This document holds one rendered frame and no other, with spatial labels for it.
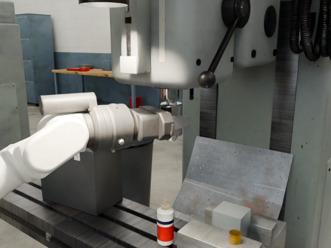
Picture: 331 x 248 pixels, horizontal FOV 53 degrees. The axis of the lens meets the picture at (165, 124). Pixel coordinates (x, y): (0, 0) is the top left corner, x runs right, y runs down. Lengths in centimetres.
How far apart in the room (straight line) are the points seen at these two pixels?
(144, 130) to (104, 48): 640
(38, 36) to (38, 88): 113
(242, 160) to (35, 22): 719
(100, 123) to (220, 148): 56
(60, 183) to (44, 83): 705
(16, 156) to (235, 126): 69
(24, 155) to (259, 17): 54
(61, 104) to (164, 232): 39
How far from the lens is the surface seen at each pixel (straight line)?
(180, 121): 68
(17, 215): 111
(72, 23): 778
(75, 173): 96
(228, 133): 107
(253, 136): 104
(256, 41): 76
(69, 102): 60
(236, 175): 104
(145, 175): 273
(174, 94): 68
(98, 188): 94
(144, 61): 59
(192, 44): 58
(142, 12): 59
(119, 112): 62
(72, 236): 90
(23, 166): 57
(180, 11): 58
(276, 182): 100
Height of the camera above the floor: 139
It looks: 14 degrees down
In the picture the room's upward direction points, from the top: straight up
